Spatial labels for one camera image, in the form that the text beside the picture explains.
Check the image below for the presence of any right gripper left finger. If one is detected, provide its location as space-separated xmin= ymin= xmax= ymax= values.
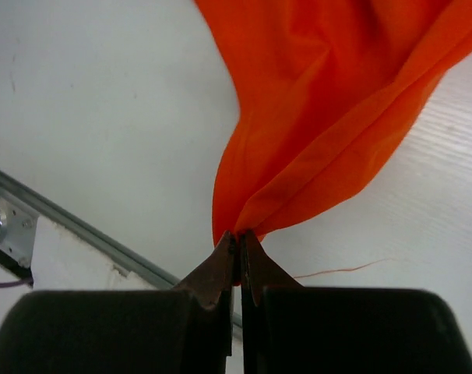
xmin=0 ymin=233 xmax=235 ymax=373

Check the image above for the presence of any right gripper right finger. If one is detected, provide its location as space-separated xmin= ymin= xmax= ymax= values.
xmin=239 ymin=231 xmax=472 ymax=373

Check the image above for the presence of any orange t shirt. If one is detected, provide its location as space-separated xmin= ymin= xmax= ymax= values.
xmin=197 ymin=1 xmax=472 ymax=241

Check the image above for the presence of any white front cover board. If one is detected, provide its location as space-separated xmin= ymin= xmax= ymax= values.
xmin=0 ymin=217 xmax=162 ymax=291

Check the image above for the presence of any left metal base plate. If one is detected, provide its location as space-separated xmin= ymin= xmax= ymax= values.
xmin=0 ymin=187 xmax=39 ymax=269

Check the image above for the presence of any front aluminium frame rail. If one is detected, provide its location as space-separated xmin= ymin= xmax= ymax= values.
xmin=0 ymin=171 xmax=242 ymax=330

